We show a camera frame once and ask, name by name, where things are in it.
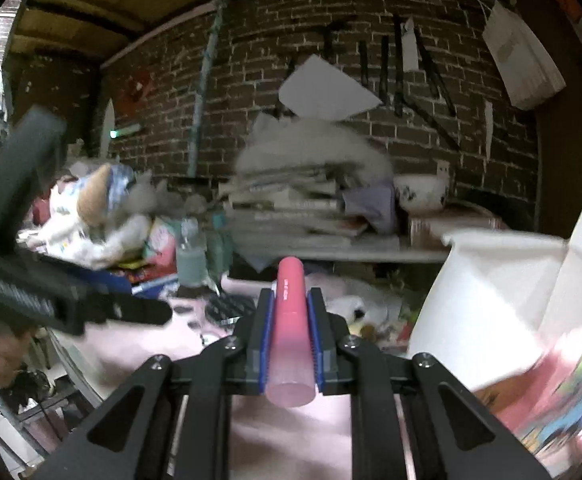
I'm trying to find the white paper on wall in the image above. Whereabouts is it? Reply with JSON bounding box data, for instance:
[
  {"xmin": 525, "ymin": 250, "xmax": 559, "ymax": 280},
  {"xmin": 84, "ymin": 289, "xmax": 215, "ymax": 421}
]
[{"xmin": 278, "ymin": 55, "xmax": 382, "ymax": 122}]

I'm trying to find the stack of books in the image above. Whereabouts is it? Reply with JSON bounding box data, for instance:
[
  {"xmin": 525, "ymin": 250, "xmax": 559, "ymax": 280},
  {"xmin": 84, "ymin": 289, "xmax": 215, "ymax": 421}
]
[{"xmin": 217, "ymin": 166, "xmax": 403, "ymax": 258}]

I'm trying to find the pink cartoon cardboard box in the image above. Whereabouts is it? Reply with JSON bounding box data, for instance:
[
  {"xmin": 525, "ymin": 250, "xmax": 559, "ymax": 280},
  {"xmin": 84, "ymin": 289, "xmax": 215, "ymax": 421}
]
[{"xmin": 408, "ymin": 212, "xmax": 582, "ymax": 478}]

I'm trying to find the pink desk mat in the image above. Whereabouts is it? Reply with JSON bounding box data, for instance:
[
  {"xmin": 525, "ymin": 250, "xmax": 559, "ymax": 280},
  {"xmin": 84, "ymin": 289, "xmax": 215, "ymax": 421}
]
[{"xmin": 37, "ymin": 294, "xmax": 406, "ymax": 479}]

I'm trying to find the purple cloth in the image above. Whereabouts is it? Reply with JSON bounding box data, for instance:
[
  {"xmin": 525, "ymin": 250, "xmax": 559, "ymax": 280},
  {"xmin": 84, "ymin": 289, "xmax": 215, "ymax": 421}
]
[{"xmin": 342, "ymin": 182, "xmax": 396, "ymax": 235}]

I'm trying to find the pink kotex pack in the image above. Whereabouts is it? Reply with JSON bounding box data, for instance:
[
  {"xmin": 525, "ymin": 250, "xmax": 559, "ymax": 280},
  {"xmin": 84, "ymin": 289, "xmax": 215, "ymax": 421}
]
[{"xmin": 142, "ymin": 217, "xmax": 179, "ymax": 269}]

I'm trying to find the clear liquid bottle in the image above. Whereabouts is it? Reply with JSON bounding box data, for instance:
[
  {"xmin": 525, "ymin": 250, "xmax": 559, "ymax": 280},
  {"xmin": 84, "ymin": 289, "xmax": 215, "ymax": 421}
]
[{"xmin": 176, "ymin": 217, "xmax": 206, "ymax": 287}]

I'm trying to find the panda ceramic bowl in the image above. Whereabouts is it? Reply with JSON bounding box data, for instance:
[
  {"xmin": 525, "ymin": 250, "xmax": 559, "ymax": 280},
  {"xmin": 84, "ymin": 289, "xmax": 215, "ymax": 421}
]
[{"xmin": 394, "ymin": 174, "xmax": 449, "ymax": 214}]

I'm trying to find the white plush toy with cap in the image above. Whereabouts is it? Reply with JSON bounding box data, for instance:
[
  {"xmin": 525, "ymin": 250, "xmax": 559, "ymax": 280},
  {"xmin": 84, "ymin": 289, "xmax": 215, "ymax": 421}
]
[{"xmin": 22, "ymin": 164, "xmax": 157, "ymax": 270}]

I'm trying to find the pink cosmetic tube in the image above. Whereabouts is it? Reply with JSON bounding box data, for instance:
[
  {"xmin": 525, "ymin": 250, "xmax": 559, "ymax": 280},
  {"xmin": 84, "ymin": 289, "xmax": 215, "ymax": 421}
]
[{"xmin": 265, "ymin": 257, "xmax": 316, "ymax": 408}]

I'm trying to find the teal bottle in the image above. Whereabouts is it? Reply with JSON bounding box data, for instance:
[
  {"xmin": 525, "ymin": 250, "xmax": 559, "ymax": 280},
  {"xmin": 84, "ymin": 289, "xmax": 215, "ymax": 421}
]
[{"xmin": 206, "ymin": 211, "xmax": 233, "ymax": 283}]

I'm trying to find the panda plush toy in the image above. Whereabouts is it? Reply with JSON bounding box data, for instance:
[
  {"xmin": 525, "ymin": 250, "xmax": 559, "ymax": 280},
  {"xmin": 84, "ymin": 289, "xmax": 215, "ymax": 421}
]
[{"xmin": 326, "ymin": 296, "xmax": 367, "ymax": 324}]

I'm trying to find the white fluffy fur piece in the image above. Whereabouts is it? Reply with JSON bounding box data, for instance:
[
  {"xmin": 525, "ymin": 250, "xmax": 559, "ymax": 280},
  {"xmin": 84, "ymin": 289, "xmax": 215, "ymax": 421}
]
[{"xmin": 233, "ymin": 118, "xmax": 393, "ymax": 185}]

